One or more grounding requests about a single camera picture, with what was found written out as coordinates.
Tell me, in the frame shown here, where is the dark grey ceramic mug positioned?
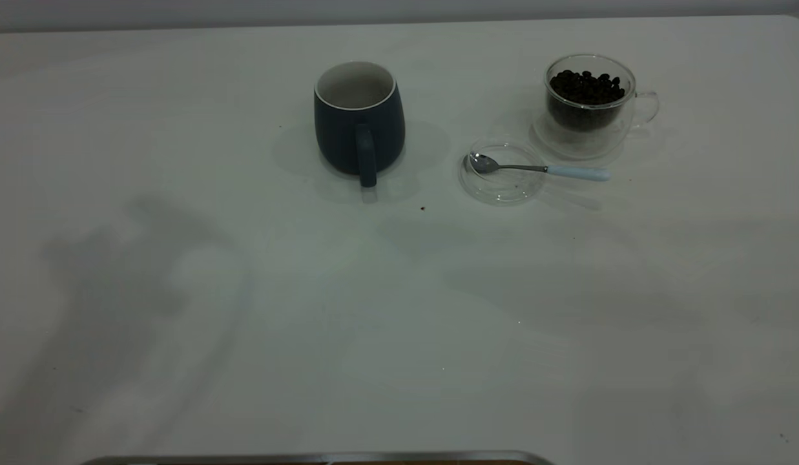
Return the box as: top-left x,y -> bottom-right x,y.
313,61 -> 406,189

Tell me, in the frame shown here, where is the metal spoon light blue handle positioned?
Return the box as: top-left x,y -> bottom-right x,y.
469,152 -> 612,182

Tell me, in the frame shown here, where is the pile of coffee beans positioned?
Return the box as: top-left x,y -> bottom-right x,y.
549,70 -> 626,133

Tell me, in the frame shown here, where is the clear glass saucer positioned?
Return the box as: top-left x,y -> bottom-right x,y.
458,137 -> 547,207

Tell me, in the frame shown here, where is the clear glass cup with handle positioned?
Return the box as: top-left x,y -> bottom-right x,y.
534,54 -> 660,161

